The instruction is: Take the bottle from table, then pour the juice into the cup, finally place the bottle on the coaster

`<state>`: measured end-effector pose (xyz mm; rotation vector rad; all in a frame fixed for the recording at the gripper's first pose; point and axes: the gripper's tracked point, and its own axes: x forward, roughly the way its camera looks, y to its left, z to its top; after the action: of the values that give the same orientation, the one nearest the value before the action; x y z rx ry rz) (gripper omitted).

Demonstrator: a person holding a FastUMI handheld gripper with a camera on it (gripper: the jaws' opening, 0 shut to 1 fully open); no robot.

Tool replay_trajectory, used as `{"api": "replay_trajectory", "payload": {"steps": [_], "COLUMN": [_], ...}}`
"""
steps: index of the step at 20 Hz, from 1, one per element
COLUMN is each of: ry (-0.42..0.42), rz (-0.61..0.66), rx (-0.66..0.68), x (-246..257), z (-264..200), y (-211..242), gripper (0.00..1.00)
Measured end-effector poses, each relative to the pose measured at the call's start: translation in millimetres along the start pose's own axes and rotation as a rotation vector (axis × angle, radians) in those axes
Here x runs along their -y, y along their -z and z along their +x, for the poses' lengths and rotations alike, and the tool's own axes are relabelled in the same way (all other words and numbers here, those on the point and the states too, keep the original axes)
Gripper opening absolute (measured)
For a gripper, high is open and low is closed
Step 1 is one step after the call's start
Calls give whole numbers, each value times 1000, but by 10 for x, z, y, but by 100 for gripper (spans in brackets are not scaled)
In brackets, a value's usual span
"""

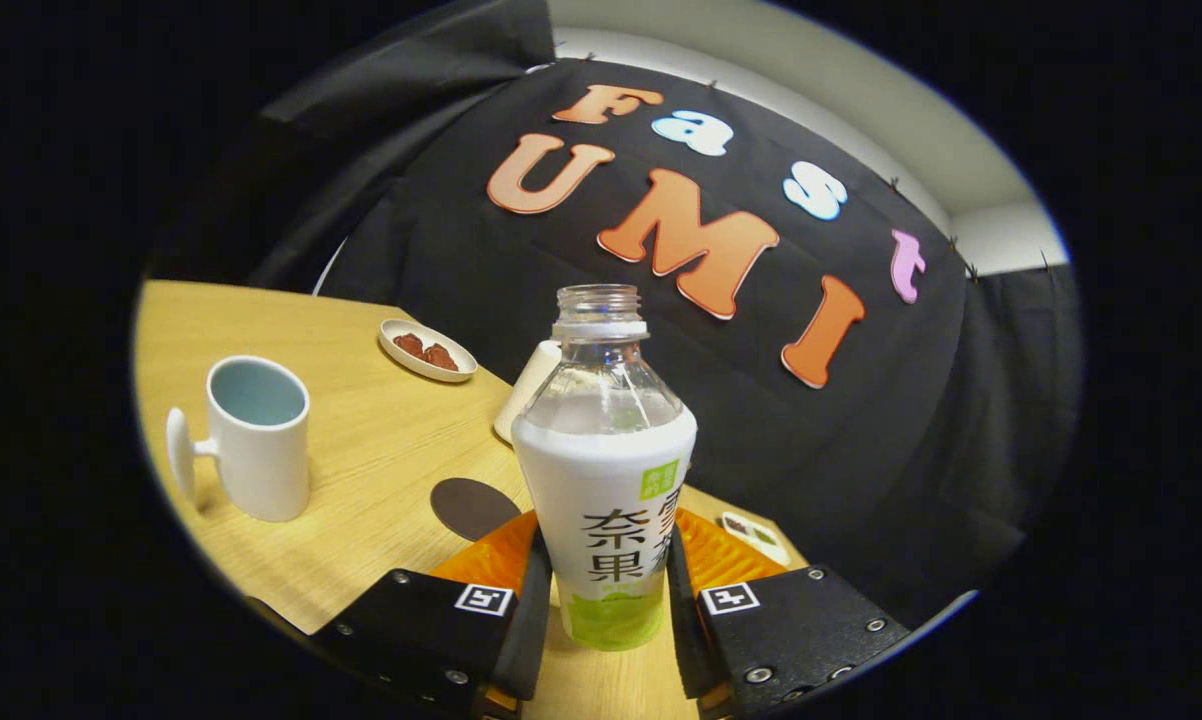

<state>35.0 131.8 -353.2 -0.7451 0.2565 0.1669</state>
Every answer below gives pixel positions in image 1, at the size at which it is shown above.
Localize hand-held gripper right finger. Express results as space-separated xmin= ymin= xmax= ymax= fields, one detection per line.
xmin=666 ymin=508 xmax=912 ymax=716

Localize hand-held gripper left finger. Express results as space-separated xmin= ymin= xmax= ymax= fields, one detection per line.
xmin=311 ymin=510 xmax=554 ymax=720

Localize dark brown round coaster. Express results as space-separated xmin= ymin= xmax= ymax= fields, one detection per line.
xmin=431 ymin=477 xmax=522 ymax=542

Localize clear juice bottle white label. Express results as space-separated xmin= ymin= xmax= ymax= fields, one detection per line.
xmin=511 ymin=284 xmax=698 ymax=653

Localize white cup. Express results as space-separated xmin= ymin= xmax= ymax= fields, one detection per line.
xmin=166 ymin=355 xmax=312 ymax=523

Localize small white dish dark beans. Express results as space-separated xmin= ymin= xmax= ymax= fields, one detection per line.
xmin=718 ymin=512 xmax=792 ymax=567

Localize black backdrop cloth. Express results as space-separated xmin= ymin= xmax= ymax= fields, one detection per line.
xmin=146 ymin=0 xmax=1082 ymax=631

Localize wooden table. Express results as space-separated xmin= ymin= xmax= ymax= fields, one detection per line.
xmin=133 ymin=280 xmax=812 ymax=720

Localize cream toaster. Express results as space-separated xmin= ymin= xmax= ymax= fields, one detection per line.
xmin=493 ymin=340 xmax=564 ymax=444

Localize white plate with red dates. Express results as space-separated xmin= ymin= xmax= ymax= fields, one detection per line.
xmin=378 ymin=318 xmax=479 ymax=384

